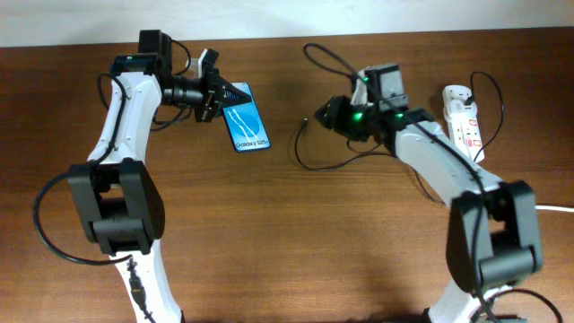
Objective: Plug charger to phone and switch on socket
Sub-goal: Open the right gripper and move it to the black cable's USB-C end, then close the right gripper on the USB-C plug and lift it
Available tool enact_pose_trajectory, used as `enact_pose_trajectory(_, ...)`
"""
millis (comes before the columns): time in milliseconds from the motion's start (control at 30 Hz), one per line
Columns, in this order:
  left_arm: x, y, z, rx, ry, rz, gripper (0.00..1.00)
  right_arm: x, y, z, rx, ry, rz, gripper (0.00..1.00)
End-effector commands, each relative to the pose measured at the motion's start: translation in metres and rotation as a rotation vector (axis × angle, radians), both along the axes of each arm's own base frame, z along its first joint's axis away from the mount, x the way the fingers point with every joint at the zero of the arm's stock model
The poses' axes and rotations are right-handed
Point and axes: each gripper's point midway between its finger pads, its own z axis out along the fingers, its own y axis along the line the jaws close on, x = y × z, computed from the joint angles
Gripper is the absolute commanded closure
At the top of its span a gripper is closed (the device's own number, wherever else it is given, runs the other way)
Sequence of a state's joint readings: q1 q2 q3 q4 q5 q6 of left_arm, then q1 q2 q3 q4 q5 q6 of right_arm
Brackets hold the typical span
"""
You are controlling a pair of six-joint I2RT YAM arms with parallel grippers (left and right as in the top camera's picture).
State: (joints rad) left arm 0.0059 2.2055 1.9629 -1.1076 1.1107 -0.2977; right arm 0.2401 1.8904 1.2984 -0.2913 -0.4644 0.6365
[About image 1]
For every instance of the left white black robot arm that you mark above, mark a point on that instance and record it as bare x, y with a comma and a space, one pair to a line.
119, 206

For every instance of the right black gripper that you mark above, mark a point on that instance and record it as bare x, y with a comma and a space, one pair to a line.
335, 115

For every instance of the white USB charger adapter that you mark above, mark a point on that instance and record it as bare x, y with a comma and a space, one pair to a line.
458, 105

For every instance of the blue screen Galaxy smartphone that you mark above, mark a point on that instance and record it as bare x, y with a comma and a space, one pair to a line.
245, 126

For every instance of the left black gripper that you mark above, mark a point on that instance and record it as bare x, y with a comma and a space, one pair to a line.
215, 90

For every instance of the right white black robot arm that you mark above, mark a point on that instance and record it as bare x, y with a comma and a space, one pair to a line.
494, 240

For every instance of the white power strip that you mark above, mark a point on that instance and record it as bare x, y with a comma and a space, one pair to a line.
465, 133

